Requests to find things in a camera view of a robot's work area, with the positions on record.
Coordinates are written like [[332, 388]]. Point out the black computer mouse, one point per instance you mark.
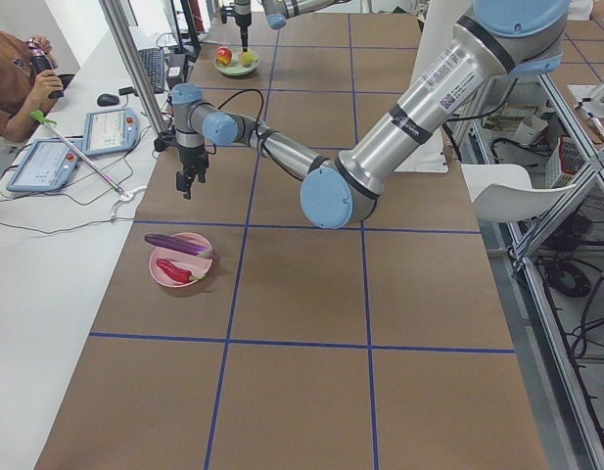
[[106, 100]]

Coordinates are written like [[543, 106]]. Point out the black keyboard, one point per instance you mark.
[[152, 60]]

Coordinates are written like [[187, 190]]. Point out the metal rod green handle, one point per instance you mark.
[[38, 116]]

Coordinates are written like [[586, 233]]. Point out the white basket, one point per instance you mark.
[[564, 163]]

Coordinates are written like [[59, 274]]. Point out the purple eggplant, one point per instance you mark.
[[180, 245]]

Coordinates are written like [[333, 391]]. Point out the aluminium frame post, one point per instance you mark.
[[118, 25]]

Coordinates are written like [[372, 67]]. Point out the person in brown shirt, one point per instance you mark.
[[24, 90]]

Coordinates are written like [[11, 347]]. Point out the white chair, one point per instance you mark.
[[504, 192]]

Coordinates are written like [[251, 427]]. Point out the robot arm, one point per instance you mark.
[[301, 6], [490, 39]]

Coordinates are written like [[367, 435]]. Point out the red pomegranate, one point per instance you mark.
[[223, 56]]

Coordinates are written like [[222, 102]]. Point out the pink yellow peach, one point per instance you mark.
[[247, 58]]

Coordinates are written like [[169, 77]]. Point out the light green plate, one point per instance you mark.
[[238, 68]]

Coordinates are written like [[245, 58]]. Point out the red chili pepper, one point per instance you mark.
[[176, 273]]

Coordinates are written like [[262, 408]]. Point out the teach pendant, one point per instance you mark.
[[110, 131], [47, 166]]

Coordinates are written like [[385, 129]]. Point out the near teach pendant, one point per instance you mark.
[[47, 166]]

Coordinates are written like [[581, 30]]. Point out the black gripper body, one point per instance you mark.
[[242, 21], [192, 158]]

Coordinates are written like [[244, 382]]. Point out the pink plate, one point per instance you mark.
[[196, 265]]

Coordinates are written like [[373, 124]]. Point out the far teach pendant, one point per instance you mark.
[[110, 131]]

